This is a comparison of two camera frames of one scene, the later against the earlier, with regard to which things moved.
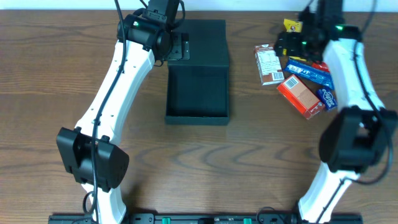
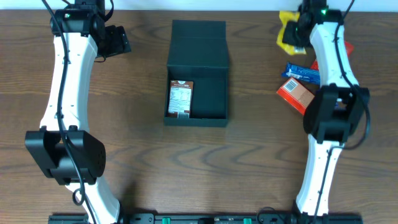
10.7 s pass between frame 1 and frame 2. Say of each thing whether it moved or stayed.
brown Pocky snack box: moved
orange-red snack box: stayed
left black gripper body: moved
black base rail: stayed
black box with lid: stayed
